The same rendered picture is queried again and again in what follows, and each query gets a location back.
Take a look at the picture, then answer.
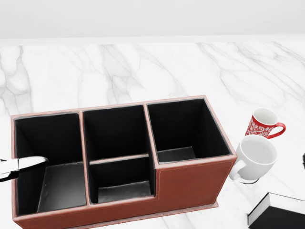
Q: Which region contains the red-brown desk caddy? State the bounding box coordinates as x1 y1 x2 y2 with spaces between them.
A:
10 94 238 229

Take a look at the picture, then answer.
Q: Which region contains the black book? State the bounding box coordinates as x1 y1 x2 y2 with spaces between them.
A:
247 192 305 229

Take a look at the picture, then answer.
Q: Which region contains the white mug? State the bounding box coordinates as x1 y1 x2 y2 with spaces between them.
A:
229 135 278 184

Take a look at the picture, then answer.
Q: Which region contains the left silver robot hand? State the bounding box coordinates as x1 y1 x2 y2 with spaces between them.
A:
0 156 50 183

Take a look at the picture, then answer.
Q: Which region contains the red patterned mug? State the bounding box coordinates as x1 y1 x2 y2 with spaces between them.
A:
244 107 286 139

